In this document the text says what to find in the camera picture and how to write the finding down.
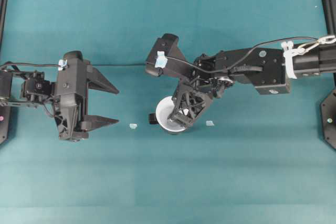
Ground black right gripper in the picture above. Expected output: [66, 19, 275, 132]
[168, 55, 234, 129]

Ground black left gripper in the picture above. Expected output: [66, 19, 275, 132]
[52, 58, 119, 141]

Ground white paper cup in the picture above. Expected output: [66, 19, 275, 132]
[155, 96, 186, 134]

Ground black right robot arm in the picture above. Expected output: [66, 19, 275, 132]
[163, 37, 335, 132]

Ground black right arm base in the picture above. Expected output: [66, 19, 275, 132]
[320, 0, 335, 149]

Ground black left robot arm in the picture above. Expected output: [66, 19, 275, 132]
[1, 59, 119, 142]

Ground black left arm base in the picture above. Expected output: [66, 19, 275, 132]
[0, 0, 13, 146]

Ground metal snap hook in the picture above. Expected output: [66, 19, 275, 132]
[297, 35, 335, 55]

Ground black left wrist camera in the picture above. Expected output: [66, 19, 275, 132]
[63, 50, 83, 66]

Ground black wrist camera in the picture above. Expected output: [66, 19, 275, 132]
[63, 50, 83, 66]
[145, 34, 193, 79]

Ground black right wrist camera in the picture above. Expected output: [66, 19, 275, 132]
[145, 34, 193, 79]

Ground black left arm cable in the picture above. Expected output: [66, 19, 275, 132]
[0, 62, 61, 70]

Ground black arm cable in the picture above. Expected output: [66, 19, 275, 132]
[165, 37, 322, 73]
[0, 62, 61, 70]

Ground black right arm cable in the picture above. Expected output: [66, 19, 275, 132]
[165, 37, 322, 73]

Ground white cable tie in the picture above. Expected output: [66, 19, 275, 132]
[281, 41, 304, 79]

